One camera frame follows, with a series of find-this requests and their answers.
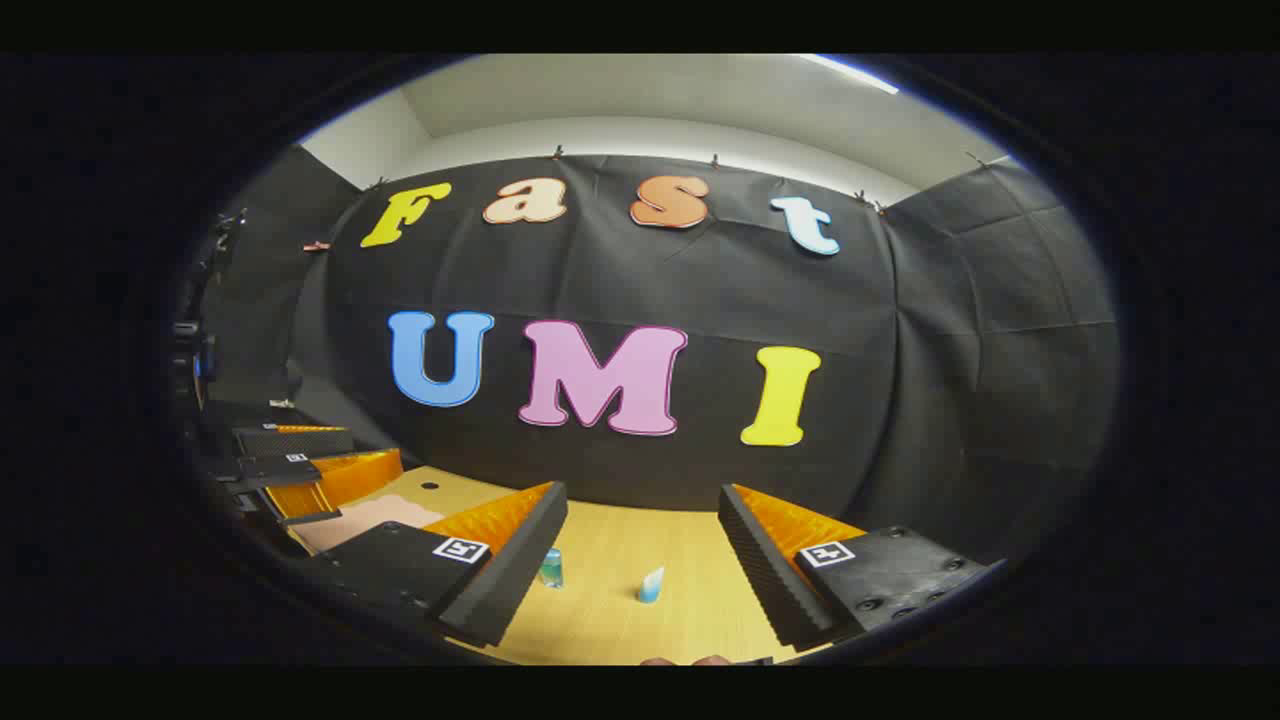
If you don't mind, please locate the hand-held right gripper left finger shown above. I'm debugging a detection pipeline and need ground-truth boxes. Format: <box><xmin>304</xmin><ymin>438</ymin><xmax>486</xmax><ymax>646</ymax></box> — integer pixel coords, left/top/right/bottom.
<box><xmin>310</xmin><ymin>481</ymin><xmax>568</xmax><ymax>647</ymax></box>

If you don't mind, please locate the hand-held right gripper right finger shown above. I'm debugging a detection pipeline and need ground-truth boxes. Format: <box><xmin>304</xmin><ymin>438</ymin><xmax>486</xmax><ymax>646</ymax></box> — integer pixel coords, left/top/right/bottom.
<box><xmin>718</xmin><ymin>484</ymin><xmax>1003</xmax><ymax>651</ymax></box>

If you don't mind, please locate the pink suitcase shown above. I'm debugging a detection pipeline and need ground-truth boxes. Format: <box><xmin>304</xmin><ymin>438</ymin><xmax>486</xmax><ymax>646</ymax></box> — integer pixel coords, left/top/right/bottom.
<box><xmin>290</xmin><ymin>494</ymin><xmax>446</xmax><ymax>556</ymax></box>

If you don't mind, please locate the black backdrop cloth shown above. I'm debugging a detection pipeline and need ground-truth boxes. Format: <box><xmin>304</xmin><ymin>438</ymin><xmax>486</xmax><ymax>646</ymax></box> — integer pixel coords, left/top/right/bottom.
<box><xmin>195</xmin><ymin>145</ymin><xmax>1121</xmax><ymax>571</ymax></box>

